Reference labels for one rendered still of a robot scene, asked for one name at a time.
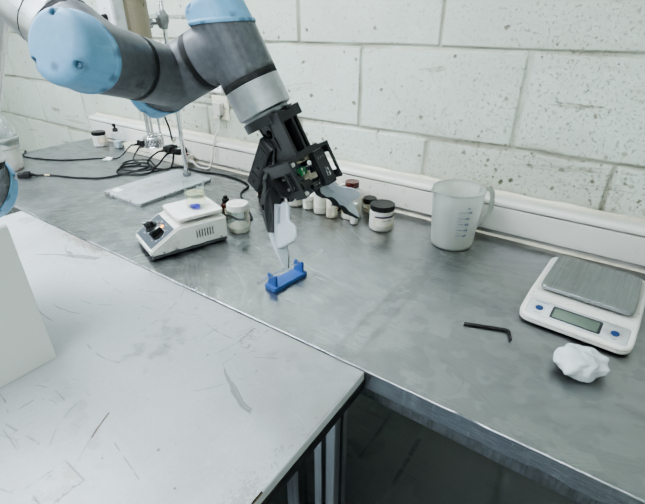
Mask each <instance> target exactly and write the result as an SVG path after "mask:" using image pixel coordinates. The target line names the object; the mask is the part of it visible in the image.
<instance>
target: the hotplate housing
mask: <svg viewBox="0 0 645 504"><path fill-rule="evenodd" d="M158 214H159V215H160V216H161V217H162V218H163V219H164V220H165V221H166V222H167V223H169V224H170V225H171V226H172V227H173V228H174V230H173V231H172V232H171V233H170V234H168V235H167V236H166V237H165V238H164V239H163V240H162V241H160V242H159V243H158V244H157V245H156V246H155V247H154V248H152V249H150V248H149V247H148V246H147V244H146V243H145V242H144V241H143V240H142V238H141V237H140V236H139V235H138V234H136V238H137V240H138V242H139V243H140V244H141V245H142V246H143V248H144V249H145V250H146V251H147V252H148V254H149V255H150V256H151V257H152V259H153V260H155V259H158V258H162V257H165V256H169V255H172V254H176V253H179V252H183V251H186V250H189V249H193V248H196V247H200V246H203V245H207V244H210V243H214V242H217V241H220V240H224V239H227V235H228V232H227V223H226V216H225V215H223V214H222V213H216V214H212V215H208V216H204V217H200V218H196V219H192V220H188V221H184V222H177V221H176V220H175V219H174V218H172V217H171V216H170V215H169V214H168V213H167V212H166V211H162V212H160V213H158ZM158 214H157V215H158Z"/></svg>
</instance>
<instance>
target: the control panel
mask: <svg viewBox="0 0 645 504"><path fill-rule="evenodd" d="M151 221H152V222H156V227H158V226H160V227H161V226H162V225H163V227H162V229H163V230H164V234H163V235H162V236H161V237H160V238H159V239H157V240H154V239H153V238H152V237H151V236H150V235H149V232H151V231H149V232H147V231H146V230H145V228H146V227H145V226H144V227H142V228H141V229H140V230H139V231H138V232H137V234H138V235H139V236H140V237H141V238H142V240H143V241H144V242H145V243H146V244H147V246H148V247H149V248H150V249H152V248H154V247H155V246H156V245H157V244H158V243H159V242H160V241H162V240H163V239H164V238H165V237H166V236H167V235H168V234H170V233H171V232H172V231H173V230H174V228H173V227H172V226H171V225H170V224H169V223H167V222H166V221H165V220H164V219H163V218H162V217H161V216H160V215H159V214H158V215H156V216H155V217H154V218H153V219H152V220H151ZM158 223H161V224H160V225H158ZM156 227H155V228H156ZM155 228H154V229H155ZM154 229H153V230H154Z"/></svg>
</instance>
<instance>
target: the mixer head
mask: <svg viewBox="0 0 645 504"><path fill-rule="evenodd" d="M96 3H97V8H98V12H99V14H100V15H101V16H102V17H104V18H105V19H106V20H108V21H109V22H110V23H112V24H114V25H116V26H118V27H120V28H123V29H126V30H128V31H131V32H134V33H137V34H139V35H142V36H144V37H147V38H149V39H152V38H153V37H152V31H151V25H150V19H149V13H148V7H147V1H146V0H96ZM152 40H154V39H152Z"/></svg>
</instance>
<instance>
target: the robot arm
mask: <svg viewBox="0 0 645 504"><path fill-rule="evenodd" d="M185 16H186V18H187V20H188V26H189V27H191V28H189V29H188V30H186V31H185V32H184V33H183V34H181V35H179V36H178V37H176V38H175V39H173V40H172V41H170V42H169V43H167V44H163V43H160V42H157V41H155V40H152V39H149V38H147V37H144V36H142V35H139V34H137V33H134V32H131V31H128V30H126V29H123V28H120V27H118V26H116V25H114V24H112V23H110V22H109V21H108V20H106V19H105V18H104V17H102V16H101V15H100V14H99V13H97V12H96V11H95V10H94V9H92V8H91V7H90V6H89V5H88V4H86V3H85V2H84V1H83V0H0V112H1V103H2V94H3V85H4V76H5V68H6V59H7V50H8V41H9V32H10V28H11V29H12V30H13V31H15V32H16V33H17V34H18V35H19V36H20V37H22V38H23V39H24V40H25V41H26V42H28V48H29V53H30V57H31V59H32V60H34V61H35V64H36V69H37V70H38V72H39V73H40V74H41V75H42V76H43V77H44V78H45V79H46V80H48V81H49V82H51V83H52V84H55V85H57V86H60V87H65V88H69V89H71V90H73V91H76V92H79V93H83V94H101V95H107V96H113V97H119V98H124V99H129V100H130V101H131V102H132V104H133V105H134V106H135V107H136V108H137V109H138V110H139V111H140V112H144V113H145V114H146V115H147V116H148V117H150V118H155V119H159V118H163V117H165V116H167V115H169V114H173V113H176V112H178V111H180V110H182V109H183V108H184V107H185V106H186V105H188V104H190V103H192V102H193V101H195V100H197V99H199V98H200V97H202V96H204V95H206V94H207V93H209V92H211V91H212V90H214V89H216V88H217V87H219V86H221V87H222V89H223V91H224V93H225V95H226V97H227V99H228V101H229V103H230V105H231V106H232V108H233V110H234V112H235V114H236V116H237V118H238V120H239V122H240V123H242V124H243V123H245V124H246V126H244V128H245V130H246V132H247V134H248V135H250V134H252V133H254V132H256V131H258V130H259V131H260V133H261V135H262V138H260V140H259V144H258V147H257V150H256V154H255V157H254V160H253V164H252V167H251V170H250V174H249V177H248V180H247V182H248V183H249V184H250V185H251V186H252V187H253V188H254V190H255V191H256V192H257V193H258V192H260V191H261V190H262V194H261V201H260V206H261V212H262V216H263V220H264V223H265V227H266V230H267V232H268V234H269V237H270V240H271V243H272V246H273V248H274V251H275V253H276V255H277V257H278V259H279V261H280V263H281V264H282V266H283V267H284V268H285V269H289V252H288V245H290V244H291V243H293V242H294V241H295V240H296V237H297V228H296V225H295V224H294V223H293V222H292V221H291V219H290V218H291V213H290V205H289V203H288V202H293V201H294V199H296V201H297V200H303V199H306V198H307V197H309V196H310V194H312V193H313V192H315V194H316V195H317V196H319V197H320V198H326V199H328V200H330V201H331V203H332V204H333V205H334V206H336V207H339V208H340V209H341V210H342V211H343V213H344V214H346V215H349V216H351V217H354V218H356V219H358V218H359V213H358V211H357V209H356V206H355V205H354V203H353V200H355V199H357V198H358V197H360V192H359V191H358V190H356V189H354V188H351V187H344V186H340V185H338V184H337V183H336V182H335V181H336V180H337V178H336V177H340V176H342V175H343V174H342V172H341V170H340V168H339V165H338V163H337V161H336V159H335V157H334V154H333V152H332V150H331V148H330V146H329V143H328V141H327V140H325V141H322V142H320V143H317V142H316V143H314V144H312V145H310V142H309V140H308V138H307V136H306V134H305V132H304V130H303V127H302V125H301V123H300V121H299V119H298V117H297V114H299V113H301V112H302V110H301V108H300V106H299V103H298V102H296V103H294V104H292V103H290V104H288V103H287V102H288V101H289V100H290V97H289V94H288V92H287V90H286V88H285V86H284V83H283V81H282V79H281V77H280V75H279V73H278V71H277V68H276V66H275V64H274V62H273V60H272V57H271V55H270V53H269V51H268V49H267V47H266V44H265V42H264V40H263V38H262V36H261V34H260V32H259V29H258V27H257V25H256V23H255V22H256V20H255V18H254V17H252V15H251V13H250V11H249V9H248V7H247V5H246V3H245V1H244V0H191V2H190V3H188V4H187V6H186V8H185ZM327 151H328V152H329V154H330V156H331V158H332V160H333V162H334V165H335V167H336V169H333V170H332V168H331V165H330V163H329V161H328V159H327V157H326V154H325V152H327ZM15 176H16V174H15V172H14V170H13V168H12V167H11V166H10V165H9V164H8V163H7V162H6V156H5V155H4V153H3V152H2V151H1V150H0V218H1V217H2V216H4V215H6V214H7V213H8V212H9V211H10V210H11V209H12V208H13V206H14V204H15V202H16V200H17V196H18V180H17V179H14V177H15ZM285 198H286V199H287V202H283V203H282V201H281V199H285Z"/></svg>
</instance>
